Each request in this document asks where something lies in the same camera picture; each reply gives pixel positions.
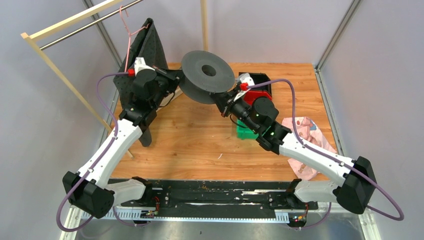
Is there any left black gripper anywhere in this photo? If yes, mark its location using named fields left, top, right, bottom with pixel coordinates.
left=150, top=65, right=185, bottom=109

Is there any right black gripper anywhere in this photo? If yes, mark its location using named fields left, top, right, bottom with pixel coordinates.
left=210, top=86, right=260, bottom=133

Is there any black cable spool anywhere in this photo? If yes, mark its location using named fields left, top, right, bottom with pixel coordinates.
left=179, top=50, right=236, bottom=105

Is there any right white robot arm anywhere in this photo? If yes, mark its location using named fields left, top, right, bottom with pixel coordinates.
left=210, top=92, right=376, bottom=215

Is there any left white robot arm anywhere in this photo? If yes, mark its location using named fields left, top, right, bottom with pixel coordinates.
left=62, top=66, right=184, bottom=219

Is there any red storage bin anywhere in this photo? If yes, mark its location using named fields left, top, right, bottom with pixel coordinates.
left=243, top=90, right=272, bottom=105

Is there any green storage bin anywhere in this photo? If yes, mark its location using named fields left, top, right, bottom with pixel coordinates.
left=236, top=119, right=258, bottom=140

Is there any black storage bin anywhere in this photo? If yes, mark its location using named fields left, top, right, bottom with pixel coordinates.
left=236, top=72, right=272, bottom=95

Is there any dark grey hanging cloth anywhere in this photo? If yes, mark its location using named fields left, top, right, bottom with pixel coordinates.
left=113, top=17, right=169, bottom=148

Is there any pink clothes hanger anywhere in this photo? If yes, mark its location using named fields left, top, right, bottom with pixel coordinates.
left=119, top=5, right=149, bottom=72

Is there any pink patterned cloth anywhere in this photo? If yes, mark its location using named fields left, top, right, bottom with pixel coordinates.
left=287, top=116, right=337, bottom=181

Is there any wooden clothes rack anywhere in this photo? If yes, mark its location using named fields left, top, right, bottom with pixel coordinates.
left=20, top=0, right=213, bottom=159

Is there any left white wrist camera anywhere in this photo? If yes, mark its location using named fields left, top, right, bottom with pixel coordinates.
left=133, top=57, right=155, bottom=75

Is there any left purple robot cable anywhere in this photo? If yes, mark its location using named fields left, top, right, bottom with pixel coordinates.
left=55, top=72, right=137, bottom=233

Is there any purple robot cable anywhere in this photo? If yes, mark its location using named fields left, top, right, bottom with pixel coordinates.
left=246, top=78, right=405, bottom=231
left=55, top=72, right=137, bottom=233

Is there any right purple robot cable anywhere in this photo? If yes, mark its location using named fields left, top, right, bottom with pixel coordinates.
left=246, top=78, right=405, bottom=231

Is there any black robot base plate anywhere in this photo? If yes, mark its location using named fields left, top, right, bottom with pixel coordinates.
left=122, top=179, right=318, bottom=220

